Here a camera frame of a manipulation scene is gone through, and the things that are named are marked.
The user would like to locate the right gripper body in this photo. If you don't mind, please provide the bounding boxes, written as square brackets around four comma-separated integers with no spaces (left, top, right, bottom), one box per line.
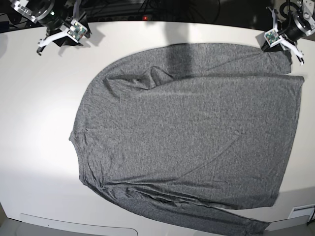
[39,4,87,46]

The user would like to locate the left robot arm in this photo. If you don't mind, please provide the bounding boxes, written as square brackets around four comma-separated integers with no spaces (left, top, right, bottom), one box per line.
[261,0,315,65]

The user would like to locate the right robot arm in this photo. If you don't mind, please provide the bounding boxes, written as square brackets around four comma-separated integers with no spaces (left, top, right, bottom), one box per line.
[11,0,91,55]

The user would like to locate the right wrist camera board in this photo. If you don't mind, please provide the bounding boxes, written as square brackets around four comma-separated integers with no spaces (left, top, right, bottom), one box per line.
[67,20,88,41]

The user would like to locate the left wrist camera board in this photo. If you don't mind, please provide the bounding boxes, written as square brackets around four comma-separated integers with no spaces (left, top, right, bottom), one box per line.
[264,29,280,47]

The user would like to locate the grey long-sleeve T-shirt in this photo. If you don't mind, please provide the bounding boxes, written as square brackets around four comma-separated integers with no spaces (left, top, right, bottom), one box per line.
[69,43,304,236]

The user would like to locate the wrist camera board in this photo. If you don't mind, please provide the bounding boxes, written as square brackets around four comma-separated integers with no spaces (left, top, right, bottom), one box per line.
[67,20,88,41]
[264,29,280,47]

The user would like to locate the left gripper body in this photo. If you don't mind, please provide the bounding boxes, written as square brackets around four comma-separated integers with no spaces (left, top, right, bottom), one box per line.
[261,14,305,51]

